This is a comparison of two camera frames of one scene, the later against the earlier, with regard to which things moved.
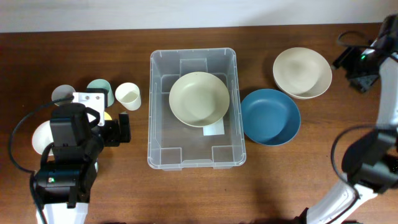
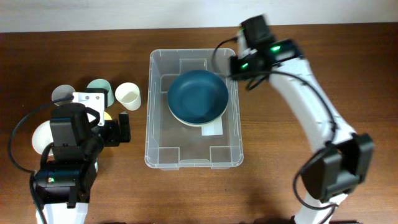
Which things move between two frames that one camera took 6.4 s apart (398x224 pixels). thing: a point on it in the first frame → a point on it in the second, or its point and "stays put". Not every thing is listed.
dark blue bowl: [270, 117] → [198, 96]
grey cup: [62, 91] stays put
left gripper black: [114, 137] stays put
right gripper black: [344, 60] → [234, 66]
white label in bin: [216, 128] stays put
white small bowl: [42, 137] stays put
